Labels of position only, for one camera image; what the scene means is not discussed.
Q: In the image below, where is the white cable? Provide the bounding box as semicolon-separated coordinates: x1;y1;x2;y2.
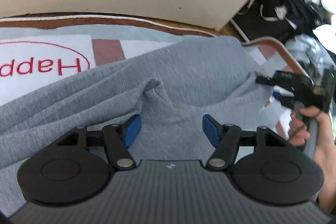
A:
231;17;250;44

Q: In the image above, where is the crumpled grey patterned cloth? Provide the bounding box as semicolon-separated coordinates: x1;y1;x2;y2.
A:
285;34;335;81

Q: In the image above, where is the person right hand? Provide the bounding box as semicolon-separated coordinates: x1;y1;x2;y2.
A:
288;105;336;208

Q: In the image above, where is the black bag pile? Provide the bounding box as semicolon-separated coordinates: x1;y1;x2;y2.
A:
231;0;327;43

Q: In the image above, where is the grey sweatshirt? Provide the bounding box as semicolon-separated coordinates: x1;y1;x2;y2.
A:
0;35;275;171

